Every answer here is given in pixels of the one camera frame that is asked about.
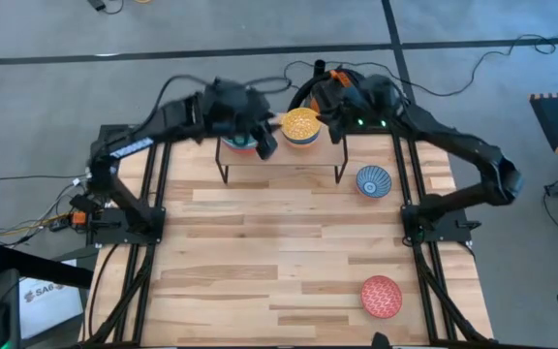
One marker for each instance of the pink wavy pattern bowl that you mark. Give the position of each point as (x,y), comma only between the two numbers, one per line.
(381,296)

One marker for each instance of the small black object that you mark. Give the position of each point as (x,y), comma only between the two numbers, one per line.
(381,340)

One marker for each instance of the plain green bowl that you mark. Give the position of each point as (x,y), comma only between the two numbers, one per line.
(235,142)

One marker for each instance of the black power adapter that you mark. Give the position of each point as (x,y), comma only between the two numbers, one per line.
(97,4)

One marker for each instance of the black aluminium table frame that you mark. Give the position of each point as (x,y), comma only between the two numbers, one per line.
(164,165)

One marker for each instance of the black and orange backpack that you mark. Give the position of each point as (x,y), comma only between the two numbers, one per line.
(339,77)

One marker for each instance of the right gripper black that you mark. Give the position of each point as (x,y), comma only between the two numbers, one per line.
(376,99)

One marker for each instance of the white cardboard box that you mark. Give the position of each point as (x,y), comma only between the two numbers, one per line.
(49,300)

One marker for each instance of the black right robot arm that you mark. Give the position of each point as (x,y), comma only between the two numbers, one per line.
(453,140)

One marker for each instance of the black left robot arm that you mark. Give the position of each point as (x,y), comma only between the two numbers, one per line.
(172,118)

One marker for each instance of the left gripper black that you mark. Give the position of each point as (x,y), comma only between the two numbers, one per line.
(235,106)

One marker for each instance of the yellow bowl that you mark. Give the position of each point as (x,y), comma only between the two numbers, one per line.
(300,123)

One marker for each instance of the black stand beam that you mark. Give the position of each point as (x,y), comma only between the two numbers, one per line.
(41,266)

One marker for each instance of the orange connector block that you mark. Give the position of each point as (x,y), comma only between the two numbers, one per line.
(79,218)

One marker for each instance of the blue white radial bowl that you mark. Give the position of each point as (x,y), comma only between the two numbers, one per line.
(373,181)

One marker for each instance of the wooden shelf with black legs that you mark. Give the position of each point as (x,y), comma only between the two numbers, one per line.
(303,155)

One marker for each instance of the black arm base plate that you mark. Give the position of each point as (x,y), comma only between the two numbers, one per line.
(114,228)
(453,230)

